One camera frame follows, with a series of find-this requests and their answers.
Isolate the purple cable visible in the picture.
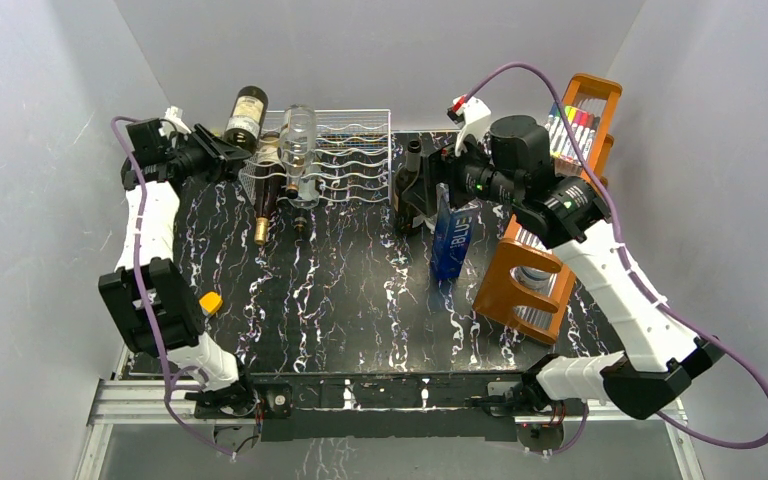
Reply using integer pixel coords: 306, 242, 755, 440
463, 62, 768, 457
110, 115, 236, 458

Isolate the blue square glass bottle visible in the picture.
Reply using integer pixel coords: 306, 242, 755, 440
430, 183, 480, 280

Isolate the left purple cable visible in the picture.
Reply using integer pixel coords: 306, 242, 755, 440
110, 115, 236, 458

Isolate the dark wine bottle gold cap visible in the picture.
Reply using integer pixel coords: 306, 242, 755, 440
222, 85, 269, 154

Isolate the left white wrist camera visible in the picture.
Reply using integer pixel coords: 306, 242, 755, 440
160, 105, 192, 137

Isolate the yellow grey small block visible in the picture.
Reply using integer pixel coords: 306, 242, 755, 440
199, 291, 223, 317

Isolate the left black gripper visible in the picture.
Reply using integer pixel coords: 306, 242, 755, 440
167, 125, 252, 184

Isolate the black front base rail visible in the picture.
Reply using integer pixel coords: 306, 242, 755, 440
185, 370, 591, 444

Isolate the clear round glass bottle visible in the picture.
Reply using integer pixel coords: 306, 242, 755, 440
279, 104, 321, 210

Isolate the aluminium frame rail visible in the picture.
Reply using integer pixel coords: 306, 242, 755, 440
80, 331, 702, 479

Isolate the brown rack bottle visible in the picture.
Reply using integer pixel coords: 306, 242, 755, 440
391, 140, 424, 236

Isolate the orange wooden rack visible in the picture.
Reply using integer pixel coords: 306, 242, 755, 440
472, 73, 622, 345

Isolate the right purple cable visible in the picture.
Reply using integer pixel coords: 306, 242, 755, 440
463, 62, 768, 457

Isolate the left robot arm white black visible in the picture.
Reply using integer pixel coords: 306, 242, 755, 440
98, 116, 260, 417

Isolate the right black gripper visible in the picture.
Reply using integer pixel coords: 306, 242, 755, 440
400, 127, 522, 218

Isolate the pack of coloured markers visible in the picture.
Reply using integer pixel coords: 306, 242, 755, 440
544, 98, 604, 170

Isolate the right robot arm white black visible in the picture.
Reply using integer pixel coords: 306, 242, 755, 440
394, 115, 723, 420

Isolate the white wire wine rack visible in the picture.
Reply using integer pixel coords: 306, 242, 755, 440
238, 107, 393, 207

